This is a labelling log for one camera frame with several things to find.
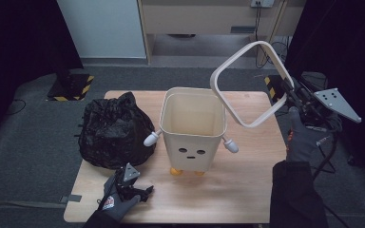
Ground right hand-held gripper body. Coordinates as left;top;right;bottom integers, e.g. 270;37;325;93
292;86;362;128

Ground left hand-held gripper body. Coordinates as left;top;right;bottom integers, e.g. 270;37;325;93
115;161;142;200

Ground black trash bag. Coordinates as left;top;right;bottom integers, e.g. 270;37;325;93
77;90;157;171

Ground white bin rim ring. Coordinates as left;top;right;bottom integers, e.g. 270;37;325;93
209;40;296;129

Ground cream trash bin with face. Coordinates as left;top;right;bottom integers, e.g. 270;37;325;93
143;86;240;177

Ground person's left hand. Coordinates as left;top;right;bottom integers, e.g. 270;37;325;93
98;173;143;222

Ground person's right hand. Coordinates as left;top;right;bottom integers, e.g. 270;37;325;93
285;105;331;163

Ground black stand base striped edge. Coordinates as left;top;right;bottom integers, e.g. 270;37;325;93
263;74;293;105
46;73;95;103

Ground black curtain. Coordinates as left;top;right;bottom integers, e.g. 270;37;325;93
283;0;365;193
0;0;85;142

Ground grey tape strip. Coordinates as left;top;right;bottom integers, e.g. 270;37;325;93
59;194;83;204

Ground light wooden desk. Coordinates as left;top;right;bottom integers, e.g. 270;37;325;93
137;0;308;67

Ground white cabinet panel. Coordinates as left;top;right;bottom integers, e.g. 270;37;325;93
56;0;147;60

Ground right hand-held gripper cable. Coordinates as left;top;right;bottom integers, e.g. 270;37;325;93
312;124;351;228

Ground black outlet cables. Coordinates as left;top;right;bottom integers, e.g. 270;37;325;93
254;2;290;69

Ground wall power outlet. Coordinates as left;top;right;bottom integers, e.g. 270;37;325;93
250;0;276;9

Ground thin black floor cable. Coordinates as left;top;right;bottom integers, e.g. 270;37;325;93
0;98;27;122

